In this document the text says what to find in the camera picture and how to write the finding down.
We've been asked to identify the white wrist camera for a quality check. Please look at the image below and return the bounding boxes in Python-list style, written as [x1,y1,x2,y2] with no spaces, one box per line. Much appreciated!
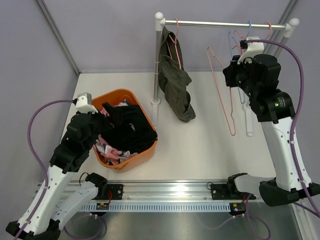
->
[75,92,98,114]
[237,36,265,65]

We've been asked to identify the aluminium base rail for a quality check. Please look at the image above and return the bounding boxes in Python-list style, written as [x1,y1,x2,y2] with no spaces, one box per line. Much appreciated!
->
[32,178,305,203]

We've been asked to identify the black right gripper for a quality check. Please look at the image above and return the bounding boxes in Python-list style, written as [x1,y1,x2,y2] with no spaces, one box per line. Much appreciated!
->
[224,55,259,99]

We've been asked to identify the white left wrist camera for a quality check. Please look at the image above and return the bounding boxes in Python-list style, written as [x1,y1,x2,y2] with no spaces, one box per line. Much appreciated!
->
[75,92,98,114]

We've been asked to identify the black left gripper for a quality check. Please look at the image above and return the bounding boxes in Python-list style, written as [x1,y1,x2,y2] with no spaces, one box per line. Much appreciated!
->
[84,102,124,151]

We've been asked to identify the pink wire hanger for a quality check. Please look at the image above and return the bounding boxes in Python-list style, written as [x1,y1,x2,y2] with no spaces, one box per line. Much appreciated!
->
[206,46,237,137]
[231,21,273,55]
[166,17,183,70]

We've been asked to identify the white slotted cable duct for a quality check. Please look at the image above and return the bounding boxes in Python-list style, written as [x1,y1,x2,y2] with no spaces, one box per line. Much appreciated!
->
[75,201,231,213]

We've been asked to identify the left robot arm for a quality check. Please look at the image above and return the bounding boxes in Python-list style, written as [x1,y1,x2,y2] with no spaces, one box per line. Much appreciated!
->
[5,103,123,240]

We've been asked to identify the pink shark print shorts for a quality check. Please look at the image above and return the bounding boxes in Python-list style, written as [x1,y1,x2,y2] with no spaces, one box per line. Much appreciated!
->
[93,99,140,166]

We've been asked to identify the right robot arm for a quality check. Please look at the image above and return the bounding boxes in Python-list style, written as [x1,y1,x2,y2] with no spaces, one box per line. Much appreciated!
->
[222,54,320,207]

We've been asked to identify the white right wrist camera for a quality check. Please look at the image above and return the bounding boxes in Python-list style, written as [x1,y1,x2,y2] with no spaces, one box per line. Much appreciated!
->
[237,36,265,65]

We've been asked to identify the white and steel clothes rack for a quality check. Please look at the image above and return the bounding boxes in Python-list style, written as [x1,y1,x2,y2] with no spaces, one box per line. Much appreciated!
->
[150,9,300,128]

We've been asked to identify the blue wire hanger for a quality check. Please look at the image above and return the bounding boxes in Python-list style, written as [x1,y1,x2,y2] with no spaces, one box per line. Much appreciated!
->
[227,29,246,104]

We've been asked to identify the olive green shorts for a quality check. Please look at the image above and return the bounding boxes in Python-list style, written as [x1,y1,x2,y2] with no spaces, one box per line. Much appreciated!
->
[158,27,196,123]

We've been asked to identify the orange plastic laundry basket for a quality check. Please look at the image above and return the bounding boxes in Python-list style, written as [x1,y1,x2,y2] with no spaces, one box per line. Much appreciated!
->
[92,88,157,173]

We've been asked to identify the black shorts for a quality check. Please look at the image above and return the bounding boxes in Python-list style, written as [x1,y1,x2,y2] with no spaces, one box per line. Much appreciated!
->
[101,104,158,154]

